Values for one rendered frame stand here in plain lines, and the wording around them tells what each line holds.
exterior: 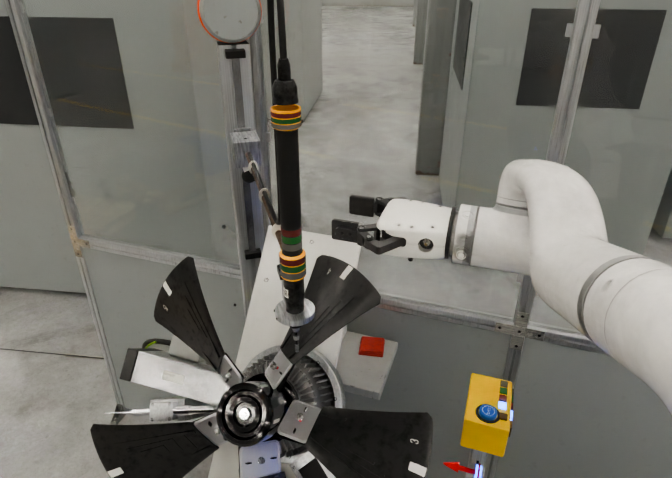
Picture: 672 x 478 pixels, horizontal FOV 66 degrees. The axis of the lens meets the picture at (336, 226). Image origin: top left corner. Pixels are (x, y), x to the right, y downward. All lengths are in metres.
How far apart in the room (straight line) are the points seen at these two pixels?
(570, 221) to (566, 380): 1.26
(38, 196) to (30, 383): 1.06
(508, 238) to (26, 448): 2.56
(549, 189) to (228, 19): 0.99
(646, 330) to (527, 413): 1.53
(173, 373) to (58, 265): 2.45
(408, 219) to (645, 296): 0.37
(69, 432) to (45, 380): 0.44
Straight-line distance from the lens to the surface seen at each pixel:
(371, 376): 1.65
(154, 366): 1.37
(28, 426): 3.04
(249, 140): 1.38
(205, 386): 1.30
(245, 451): 1.13
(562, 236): 0.59
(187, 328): 1.21
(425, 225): 0.72
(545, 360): 1.79
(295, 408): 1.12
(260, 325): 1.37
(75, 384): 3.15
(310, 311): 0.91
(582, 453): 2.06
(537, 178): 0.64
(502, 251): 0.71
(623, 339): 0.45
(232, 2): 1.41
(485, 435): 1.31
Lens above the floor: 2.01
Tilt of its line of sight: 28 degrees down
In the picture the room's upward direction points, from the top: straight up
